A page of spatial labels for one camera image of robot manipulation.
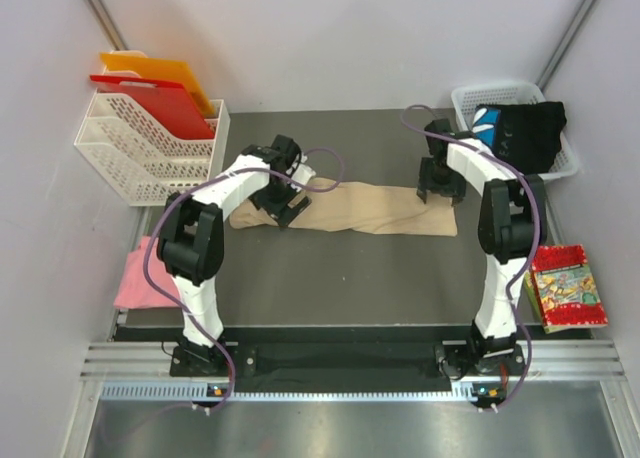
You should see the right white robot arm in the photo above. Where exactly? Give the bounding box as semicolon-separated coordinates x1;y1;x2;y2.
417;119;546;375

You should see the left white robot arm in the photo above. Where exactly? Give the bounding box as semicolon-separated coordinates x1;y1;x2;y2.
157;135;315;377

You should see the white perforated file organizer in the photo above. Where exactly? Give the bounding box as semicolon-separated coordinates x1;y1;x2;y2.
74;93;231;207

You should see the black t shirt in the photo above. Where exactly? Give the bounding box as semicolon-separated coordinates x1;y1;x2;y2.
471;101;567;174

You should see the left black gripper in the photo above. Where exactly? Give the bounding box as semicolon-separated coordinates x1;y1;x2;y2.
248;176;310;231

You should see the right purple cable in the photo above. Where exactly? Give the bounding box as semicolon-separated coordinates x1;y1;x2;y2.
400;104;543;412

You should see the white mesh laundry basket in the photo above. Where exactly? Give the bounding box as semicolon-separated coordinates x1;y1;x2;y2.
451;80;579;182

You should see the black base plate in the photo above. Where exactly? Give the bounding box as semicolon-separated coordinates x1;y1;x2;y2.
170;341;523;382

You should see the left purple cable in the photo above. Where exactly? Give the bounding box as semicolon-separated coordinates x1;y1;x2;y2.
142;147;346;412

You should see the pink folded t shirt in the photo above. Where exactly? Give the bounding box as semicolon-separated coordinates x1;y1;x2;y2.
113;236;179;310

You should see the orange plastic folder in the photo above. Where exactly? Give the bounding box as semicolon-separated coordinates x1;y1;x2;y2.
100;52;216;118

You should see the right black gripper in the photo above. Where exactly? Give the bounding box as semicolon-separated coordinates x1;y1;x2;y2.
418;158;467;206

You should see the purple cable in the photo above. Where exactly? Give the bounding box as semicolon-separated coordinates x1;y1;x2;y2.
400;104;543;412
142;147;346;412

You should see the white slotted cable duct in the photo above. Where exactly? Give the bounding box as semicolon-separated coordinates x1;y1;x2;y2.
100;381;498;403

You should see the beige t shirt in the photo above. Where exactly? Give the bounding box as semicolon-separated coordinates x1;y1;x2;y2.
228;176;458;238

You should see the red plastic folder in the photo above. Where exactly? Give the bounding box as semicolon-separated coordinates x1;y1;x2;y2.
89;74;215;140

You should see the colourful picture book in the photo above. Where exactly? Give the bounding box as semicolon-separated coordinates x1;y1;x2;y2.
523;245;609;334

